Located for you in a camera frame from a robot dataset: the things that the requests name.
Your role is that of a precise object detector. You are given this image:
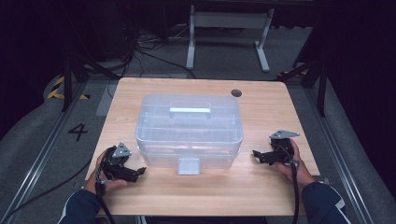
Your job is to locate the aluminium floor rail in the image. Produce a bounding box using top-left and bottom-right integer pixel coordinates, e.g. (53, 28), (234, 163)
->
(303, 87), (376, 224)
(0, 83), (89, 220)

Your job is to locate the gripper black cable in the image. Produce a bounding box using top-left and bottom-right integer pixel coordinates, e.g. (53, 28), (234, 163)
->
(289, 160), (302, 224)
(94, 181), (117, 224)

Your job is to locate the white metal desk frame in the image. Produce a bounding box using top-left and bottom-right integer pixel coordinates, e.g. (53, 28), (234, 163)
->
(185, 4), (276, 74)

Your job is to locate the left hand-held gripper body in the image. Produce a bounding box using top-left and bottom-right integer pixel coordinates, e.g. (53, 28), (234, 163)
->
(101, 142), (133, 181)

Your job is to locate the black metal stand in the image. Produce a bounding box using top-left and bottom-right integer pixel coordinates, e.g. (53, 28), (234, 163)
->
(276, 55), (329, 119)
(60, 52), (121, 113)

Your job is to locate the person's right hand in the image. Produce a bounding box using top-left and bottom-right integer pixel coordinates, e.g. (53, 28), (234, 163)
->
(270, 138), (316, 191)

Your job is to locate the thin black floor cable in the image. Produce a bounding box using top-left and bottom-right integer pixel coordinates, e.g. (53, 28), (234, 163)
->
(0, 158), (93, 224)

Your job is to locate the clear plastic storage box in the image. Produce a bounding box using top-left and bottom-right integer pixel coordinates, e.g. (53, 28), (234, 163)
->
(134, 93), (245, 176)

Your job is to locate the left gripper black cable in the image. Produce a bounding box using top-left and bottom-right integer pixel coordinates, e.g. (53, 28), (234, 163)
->
(94, 181), (117, 224)

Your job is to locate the bundle of floor cables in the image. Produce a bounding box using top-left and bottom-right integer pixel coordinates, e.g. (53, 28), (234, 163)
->
(120, 24), (198, 79)

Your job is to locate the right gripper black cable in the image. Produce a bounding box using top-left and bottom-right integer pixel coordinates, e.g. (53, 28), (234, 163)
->
(289, 160), (302, 224)

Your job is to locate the person's left hand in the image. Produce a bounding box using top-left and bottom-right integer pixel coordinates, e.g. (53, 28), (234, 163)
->
(84, 148), (129, 197)

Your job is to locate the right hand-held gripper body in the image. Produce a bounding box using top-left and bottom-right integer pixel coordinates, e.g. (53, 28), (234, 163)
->
(269, 129), (301, 166)

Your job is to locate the yellow black floor tape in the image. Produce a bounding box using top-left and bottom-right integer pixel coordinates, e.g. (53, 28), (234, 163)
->
(46, 76), (92, 101)

